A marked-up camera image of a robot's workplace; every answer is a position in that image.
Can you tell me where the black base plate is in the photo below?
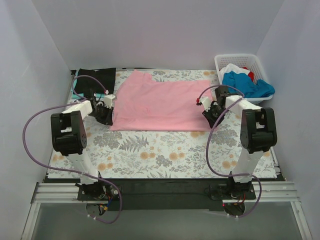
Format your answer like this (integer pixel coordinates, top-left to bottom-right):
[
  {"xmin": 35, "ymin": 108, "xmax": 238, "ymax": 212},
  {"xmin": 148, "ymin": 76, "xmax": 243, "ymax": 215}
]
[
  {"xmin": 209, "ymin": 181, "xmax": 256, "ymax": 200},
  {"xmin": 77, "ymin": 182, "xmax": 120, "ymax": 201}
]

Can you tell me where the white plastic basket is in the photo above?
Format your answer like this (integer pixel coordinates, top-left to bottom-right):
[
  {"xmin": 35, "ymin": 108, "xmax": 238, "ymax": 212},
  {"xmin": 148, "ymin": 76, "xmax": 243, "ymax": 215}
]
[{"xmin": 214, "ymin": 53, "xmax": 274, "ymax": 105}]

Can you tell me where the aluminium front rail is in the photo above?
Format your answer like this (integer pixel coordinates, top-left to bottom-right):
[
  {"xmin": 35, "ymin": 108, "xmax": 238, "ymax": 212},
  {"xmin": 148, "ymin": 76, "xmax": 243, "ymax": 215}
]
[{"xmin": 31, "ymin": 179, "xmax": 300, "ymax": 203}]

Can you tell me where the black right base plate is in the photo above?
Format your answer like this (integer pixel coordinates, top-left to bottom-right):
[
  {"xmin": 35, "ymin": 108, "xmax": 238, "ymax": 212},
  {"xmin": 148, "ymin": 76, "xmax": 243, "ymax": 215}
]
[{"xmin": 209, "ymin": 181, "xmax": 256, "ymax": 200}]

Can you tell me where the pink t shirt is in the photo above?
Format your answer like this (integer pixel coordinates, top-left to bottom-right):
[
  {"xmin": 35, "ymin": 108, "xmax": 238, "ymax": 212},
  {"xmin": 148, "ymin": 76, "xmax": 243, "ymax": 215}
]
[{"xmin": 110, "ymin": 70, "xmax": 213, "ymax": 132}]

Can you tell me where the floral patterned table mat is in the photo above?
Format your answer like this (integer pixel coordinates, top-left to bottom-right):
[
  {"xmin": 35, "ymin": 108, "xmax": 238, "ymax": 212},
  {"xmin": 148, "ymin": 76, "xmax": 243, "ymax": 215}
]
[{"xmin": 46, "ymin": 69, "xmax": 279, "ymax": 179}]

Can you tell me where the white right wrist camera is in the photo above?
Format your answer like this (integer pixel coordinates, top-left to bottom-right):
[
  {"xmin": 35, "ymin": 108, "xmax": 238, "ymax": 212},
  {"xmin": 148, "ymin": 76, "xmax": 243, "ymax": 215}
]
[{"xmin": 196, "ymin": 96, "xmax": 212, "ymax": 112}]

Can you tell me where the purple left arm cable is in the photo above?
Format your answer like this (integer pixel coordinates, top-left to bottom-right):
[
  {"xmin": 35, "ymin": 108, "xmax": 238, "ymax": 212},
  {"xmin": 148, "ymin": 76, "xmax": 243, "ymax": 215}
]
[{"xmin": 22, "ymin": 74, "xmax": 123, "ymax": 225}]

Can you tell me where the white t shirt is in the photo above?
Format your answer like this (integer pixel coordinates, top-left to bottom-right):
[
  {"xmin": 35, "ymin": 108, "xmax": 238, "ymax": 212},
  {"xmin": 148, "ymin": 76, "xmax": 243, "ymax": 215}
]
[{"xmin": 218, "ymin": 63, "xmax": 251, "ymax": 81}]

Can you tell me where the folded black t shirt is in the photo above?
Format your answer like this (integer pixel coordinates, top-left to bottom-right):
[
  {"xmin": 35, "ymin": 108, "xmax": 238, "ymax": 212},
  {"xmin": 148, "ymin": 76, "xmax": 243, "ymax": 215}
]
[{"xmin": 74, "ymin": 67, "xmax": 116, "ymax": 95}]

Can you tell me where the folded teal t shirt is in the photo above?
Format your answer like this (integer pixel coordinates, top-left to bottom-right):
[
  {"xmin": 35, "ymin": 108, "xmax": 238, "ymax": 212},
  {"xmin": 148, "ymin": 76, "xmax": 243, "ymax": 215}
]
[{"xmin": 71, "ymin": 91, "xmax": 105, "ymax": 100}]

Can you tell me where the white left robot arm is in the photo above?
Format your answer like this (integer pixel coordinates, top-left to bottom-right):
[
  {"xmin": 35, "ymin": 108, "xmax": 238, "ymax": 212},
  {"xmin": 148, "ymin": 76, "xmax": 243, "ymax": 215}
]
[{"xmin": 50, "ymin": 90, "xmax": 116, "ymax": 200}]

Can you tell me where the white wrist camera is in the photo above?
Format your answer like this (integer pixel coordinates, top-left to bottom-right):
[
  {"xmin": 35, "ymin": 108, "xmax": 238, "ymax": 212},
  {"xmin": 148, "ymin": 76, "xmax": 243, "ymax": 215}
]
[
  {"xmin": 196, "ymin": 96, "xmax": 212, "ymax": 112},
  {"xmin": 103, "ymin": 94, "xmax": 116, "ymax": 109}
]

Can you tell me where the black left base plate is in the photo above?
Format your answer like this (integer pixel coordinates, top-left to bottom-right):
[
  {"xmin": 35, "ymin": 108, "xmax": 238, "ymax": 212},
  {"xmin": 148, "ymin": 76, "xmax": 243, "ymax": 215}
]
[{"xmin": 77, "ymin": 182, "xmax": 120, "ymax": 201}]

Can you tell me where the blue t shirt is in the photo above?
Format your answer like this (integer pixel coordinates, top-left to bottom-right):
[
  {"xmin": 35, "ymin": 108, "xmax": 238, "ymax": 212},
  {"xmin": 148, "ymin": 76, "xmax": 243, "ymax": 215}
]
[{"xmin": 222, "ymin": 71, "xmax": 275, "ymax": 98}]

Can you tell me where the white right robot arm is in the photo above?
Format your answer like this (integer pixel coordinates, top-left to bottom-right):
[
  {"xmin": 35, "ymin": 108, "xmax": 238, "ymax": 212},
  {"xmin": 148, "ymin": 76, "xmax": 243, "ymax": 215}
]
[{"xmin": 196, "ymin": 84, "xmax": 278, "ymax": 199}]

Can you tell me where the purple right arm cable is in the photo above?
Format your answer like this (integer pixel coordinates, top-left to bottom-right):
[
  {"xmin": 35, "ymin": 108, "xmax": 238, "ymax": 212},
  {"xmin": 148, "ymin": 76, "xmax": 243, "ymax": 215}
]
[{"xmin": 198, "ymin": 84, "xmax": 263, "ymax": 219}]

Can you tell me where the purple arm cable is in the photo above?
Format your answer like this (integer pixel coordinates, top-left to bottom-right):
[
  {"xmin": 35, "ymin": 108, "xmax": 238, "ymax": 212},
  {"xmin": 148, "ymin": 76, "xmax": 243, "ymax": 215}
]
[
  {"xmin": 198, "ymin": 84, "xmax": 263, "ymax": 219},
  {"xmin": 22, "ymin": 74, "xmax": 123, "ymax": 225}
]

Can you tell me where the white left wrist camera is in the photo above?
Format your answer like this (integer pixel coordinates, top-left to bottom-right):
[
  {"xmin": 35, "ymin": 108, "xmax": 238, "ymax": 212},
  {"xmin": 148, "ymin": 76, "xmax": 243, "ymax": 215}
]
[{"xmin": 103, "ymin": 94, "xmax": 116, "ymax": 109}]

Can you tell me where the red t shirt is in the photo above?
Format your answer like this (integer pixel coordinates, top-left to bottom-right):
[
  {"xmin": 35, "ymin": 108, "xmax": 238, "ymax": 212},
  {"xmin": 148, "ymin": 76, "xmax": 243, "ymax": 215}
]
[{"xmin": 248, "ymin": 71, "xmax": 255, "ymax": 83}]

